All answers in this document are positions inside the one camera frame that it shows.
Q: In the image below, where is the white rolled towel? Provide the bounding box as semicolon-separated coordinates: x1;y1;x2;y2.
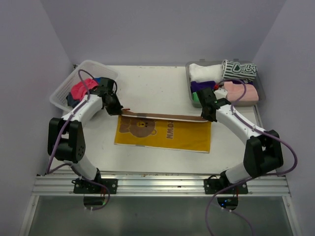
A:
189;63;222;83

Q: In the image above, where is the grey plastic tray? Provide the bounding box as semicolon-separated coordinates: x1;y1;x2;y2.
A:
186;59;265;108

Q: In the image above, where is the pink rolled towel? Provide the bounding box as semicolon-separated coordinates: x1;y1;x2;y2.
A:
223;82;259;102

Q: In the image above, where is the green rolled towel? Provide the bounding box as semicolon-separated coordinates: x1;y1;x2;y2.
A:
191;92;200;103

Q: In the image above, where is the green white striped towel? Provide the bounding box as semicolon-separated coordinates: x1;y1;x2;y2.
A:
221;59;257;83

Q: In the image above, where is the yellow brown towel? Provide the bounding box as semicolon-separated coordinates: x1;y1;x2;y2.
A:
114;116;212;153

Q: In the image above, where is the purple rolled towel front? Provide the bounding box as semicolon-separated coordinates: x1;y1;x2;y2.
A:
190;81;216;93

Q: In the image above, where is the white perforated plastic basket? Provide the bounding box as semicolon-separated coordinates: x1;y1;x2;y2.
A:
49;60;120;112

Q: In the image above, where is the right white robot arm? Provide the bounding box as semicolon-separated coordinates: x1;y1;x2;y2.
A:
196;88;284;194

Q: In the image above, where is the pink towel in basket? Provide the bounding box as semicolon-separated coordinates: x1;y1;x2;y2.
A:
70;78;98;101

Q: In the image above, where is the blue towel in basket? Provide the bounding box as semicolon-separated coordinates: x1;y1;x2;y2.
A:
94;77;101;84

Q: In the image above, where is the dark grey towel in basket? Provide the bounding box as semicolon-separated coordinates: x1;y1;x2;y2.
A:
66;93;80;108

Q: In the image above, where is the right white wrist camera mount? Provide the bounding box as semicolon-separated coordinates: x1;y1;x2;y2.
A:
214;85;228;99

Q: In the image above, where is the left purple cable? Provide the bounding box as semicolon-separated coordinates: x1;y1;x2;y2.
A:
45;69;111;211

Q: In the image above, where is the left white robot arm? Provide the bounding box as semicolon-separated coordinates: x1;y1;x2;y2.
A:
48;77;123;195

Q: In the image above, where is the aluminium mounting rail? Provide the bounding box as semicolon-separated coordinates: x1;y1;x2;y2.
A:
31;171;290;197

